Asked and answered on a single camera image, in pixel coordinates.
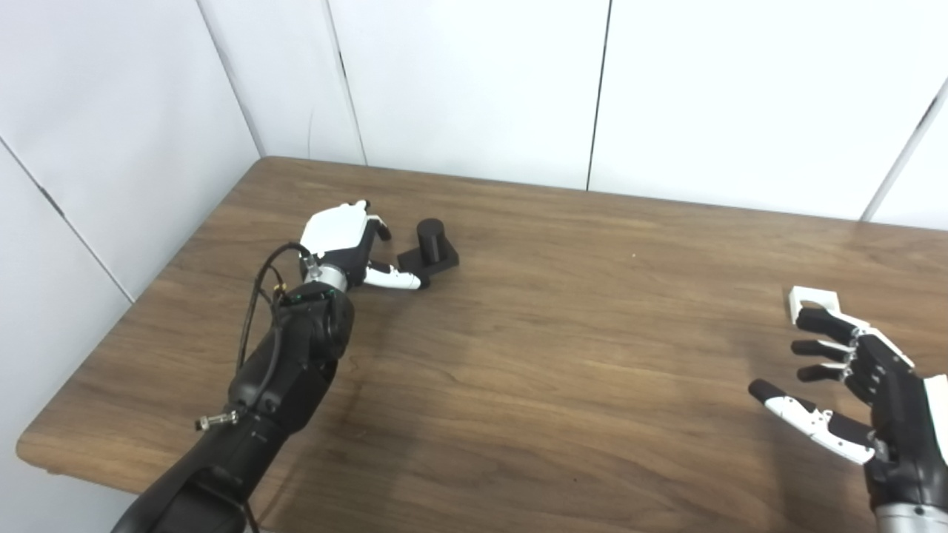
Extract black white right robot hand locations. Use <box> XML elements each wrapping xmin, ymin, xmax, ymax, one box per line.
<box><xmin>748</xmin><ymin>307</ymin><xmax>948</xmax><ymax>512</ymax></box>

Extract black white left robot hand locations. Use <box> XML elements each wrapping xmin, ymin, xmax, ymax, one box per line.
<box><xmin>298</xmin><ymin>200</ymin><xmax>430</xmax><ymax>291</ymax></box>

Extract black peg with square base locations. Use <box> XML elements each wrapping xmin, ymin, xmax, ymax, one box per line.
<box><xmin>396</xmin><ymin>218</ymin><xmax>460</xmax><ymax>276</ymax></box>

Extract white square piece with hole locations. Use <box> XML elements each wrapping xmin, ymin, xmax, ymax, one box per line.
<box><xmin>788</xmin><ymin>286</ymin><xmax>841</xmax><ymax>326</ymax></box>

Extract thin left wrist wires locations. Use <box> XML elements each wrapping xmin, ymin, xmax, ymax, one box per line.
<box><xmin>268</xmin><ymin>268</ymin><xmax>297</xmax><ymax>306</ymax></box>

